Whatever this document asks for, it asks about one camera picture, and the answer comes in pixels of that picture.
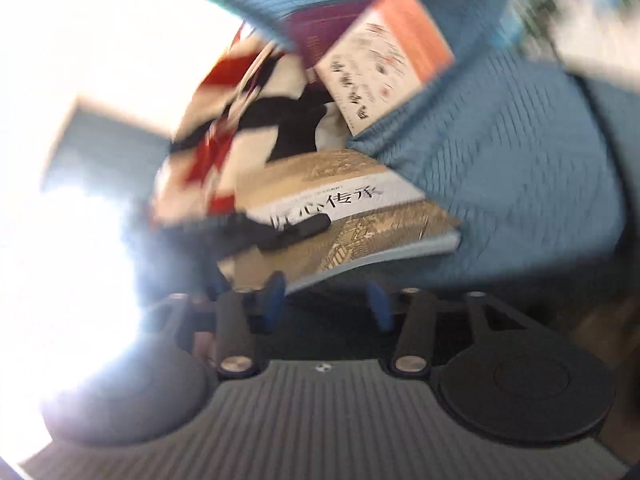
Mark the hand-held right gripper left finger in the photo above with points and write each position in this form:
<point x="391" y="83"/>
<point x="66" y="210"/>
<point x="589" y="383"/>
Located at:
<point x="275" y="302"/>

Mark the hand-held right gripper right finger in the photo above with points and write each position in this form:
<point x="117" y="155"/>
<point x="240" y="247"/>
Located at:
<point x="377" y="307"/>

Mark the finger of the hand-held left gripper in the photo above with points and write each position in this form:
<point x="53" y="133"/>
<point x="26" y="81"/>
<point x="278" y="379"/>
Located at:
<point x="295" y="232"/>

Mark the golden patterned book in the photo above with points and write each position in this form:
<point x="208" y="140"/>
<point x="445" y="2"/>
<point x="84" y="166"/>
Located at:
<point x="360" y="220"/>

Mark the orange white cartoon book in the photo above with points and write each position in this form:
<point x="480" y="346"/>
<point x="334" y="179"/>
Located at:
<point x="380" y="60"/>

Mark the maroon book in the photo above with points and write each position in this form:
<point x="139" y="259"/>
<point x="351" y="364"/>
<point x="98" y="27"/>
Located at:
<point x="320" y="30"/>

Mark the red white black checkered blanket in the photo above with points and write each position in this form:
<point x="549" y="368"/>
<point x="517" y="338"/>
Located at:
<point x="210" y="110"/>

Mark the grey blue panel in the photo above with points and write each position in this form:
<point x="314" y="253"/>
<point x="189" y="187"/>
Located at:
<point x="105" y="145"/>

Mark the blue textured sofa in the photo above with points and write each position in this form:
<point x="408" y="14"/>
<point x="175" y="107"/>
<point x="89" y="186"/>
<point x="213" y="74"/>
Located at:
<point x="500" y="160"/>

